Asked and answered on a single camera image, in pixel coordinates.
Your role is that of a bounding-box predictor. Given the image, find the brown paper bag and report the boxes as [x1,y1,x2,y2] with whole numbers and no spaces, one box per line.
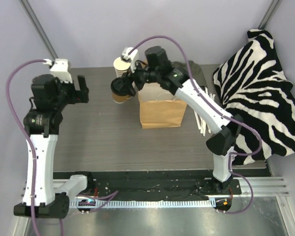
[138,83,187,129]

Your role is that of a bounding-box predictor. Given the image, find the white paper cup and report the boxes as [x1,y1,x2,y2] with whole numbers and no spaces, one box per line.
[112,92,133,104]

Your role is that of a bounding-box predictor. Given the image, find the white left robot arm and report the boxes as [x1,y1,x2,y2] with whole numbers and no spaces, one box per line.
[13,74,95,219]

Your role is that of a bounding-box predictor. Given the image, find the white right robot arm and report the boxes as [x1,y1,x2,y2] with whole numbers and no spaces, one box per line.
[122,46,242,194]

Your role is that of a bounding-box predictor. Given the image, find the stack of white paper cups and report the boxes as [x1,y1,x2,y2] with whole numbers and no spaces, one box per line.
[113,57,131,78]

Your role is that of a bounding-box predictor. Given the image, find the olive green cloth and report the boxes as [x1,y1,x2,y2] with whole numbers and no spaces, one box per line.
[172,60,207,87]

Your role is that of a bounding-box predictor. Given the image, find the white wrapped straws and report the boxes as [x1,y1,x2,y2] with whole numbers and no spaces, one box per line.
[194,87,216,137]

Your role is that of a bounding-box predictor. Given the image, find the zebra print blanket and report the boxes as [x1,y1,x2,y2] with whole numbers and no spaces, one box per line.
[212,29,295,166]

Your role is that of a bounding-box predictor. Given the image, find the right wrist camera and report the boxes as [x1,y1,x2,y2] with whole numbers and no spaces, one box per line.
[120,47,139,72]

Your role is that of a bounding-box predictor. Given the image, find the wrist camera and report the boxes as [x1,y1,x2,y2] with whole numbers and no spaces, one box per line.
[120,47,139,72]
[43,59,73,84]

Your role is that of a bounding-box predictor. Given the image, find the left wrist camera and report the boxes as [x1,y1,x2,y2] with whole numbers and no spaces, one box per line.
[43,59,73,84]

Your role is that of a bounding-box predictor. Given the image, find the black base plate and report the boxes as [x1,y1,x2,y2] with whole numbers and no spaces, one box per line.
[63,171,243,201]

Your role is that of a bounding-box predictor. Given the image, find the white cable duct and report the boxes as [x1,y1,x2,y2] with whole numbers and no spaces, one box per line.
[69,199,216,209]

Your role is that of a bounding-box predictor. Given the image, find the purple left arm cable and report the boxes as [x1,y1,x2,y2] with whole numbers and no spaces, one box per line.
[5,59,118,236]

